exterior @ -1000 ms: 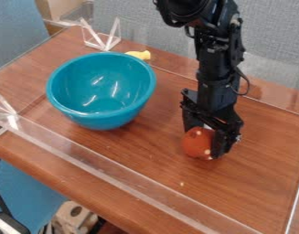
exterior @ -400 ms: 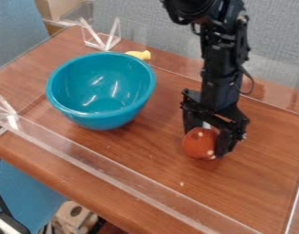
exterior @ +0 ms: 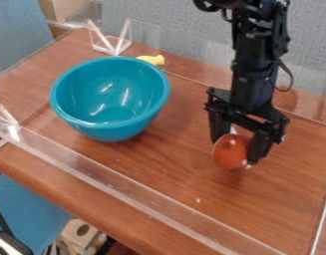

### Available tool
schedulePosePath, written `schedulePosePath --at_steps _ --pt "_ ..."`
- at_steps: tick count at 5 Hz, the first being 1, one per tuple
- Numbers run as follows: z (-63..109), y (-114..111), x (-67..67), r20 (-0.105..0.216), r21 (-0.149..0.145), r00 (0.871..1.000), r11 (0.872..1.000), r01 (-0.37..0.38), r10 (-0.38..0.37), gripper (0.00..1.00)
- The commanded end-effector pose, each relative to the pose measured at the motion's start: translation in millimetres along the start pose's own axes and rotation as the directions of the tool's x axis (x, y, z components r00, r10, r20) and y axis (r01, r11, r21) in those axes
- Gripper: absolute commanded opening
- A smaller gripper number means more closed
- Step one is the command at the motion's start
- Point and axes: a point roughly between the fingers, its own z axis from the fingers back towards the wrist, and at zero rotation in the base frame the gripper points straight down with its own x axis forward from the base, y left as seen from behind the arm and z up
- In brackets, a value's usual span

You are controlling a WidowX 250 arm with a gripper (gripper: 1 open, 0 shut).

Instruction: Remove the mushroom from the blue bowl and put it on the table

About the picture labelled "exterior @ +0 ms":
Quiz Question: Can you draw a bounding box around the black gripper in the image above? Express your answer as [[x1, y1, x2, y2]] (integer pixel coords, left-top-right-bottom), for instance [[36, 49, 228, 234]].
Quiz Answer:
[[204, 87, 290, 165]]

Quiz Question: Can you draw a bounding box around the brown capped toy mushroom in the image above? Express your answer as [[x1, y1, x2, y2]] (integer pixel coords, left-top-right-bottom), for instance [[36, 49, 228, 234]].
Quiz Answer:
[[212, 133, 250, 170]]

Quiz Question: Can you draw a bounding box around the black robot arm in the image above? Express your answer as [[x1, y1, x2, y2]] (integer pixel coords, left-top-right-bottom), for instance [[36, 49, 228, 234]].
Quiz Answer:
[[193, 0, 290, 165]]

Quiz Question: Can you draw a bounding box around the blue plastic bowl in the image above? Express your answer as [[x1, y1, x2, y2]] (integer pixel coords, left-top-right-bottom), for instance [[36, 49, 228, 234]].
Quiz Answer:
[[50, 57, 170, 142]]

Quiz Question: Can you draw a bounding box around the yellow toy object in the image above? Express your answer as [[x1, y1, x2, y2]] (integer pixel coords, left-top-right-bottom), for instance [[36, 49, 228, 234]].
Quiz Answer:
[[138, 55, 165, 66]]

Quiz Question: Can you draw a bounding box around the clear acrylic front barrier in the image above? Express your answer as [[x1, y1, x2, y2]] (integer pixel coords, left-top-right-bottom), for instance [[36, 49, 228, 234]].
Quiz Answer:
[[0, 103, 285, 255]]

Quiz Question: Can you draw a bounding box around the white block with hole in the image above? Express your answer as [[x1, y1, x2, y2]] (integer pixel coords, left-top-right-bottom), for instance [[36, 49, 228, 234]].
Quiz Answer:
[[58, 218, 109, 255]]

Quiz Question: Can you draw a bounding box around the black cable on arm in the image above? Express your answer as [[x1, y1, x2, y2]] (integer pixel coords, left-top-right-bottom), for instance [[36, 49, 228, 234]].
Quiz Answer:
[[270, 58, 296, 94]]

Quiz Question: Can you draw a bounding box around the clear acrylic corner bracket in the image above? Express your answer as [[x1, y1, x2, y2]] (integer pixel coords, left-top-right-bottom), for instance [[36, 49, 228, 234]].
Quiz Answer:
[[86, 17, 135, 57]]

